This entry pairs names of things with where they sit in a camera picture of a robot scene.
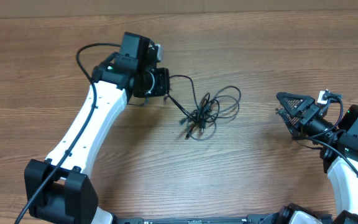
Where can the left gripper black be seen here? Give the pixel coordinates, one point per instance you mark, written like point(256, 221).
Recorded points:
point(164, 84)

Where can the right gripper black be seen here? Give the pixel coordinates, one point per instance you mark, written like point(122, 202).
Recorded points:
point(310, 108)

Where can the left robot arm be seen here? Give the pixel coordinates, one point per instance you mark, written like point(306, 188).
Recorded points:
point(59, 188)

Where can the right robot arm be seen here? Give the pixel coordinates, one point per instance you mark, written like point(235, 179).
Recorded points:
point(337, 143)

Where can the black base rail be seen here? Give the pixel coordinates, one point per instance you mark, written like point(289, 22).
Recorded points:
point(291, 213)

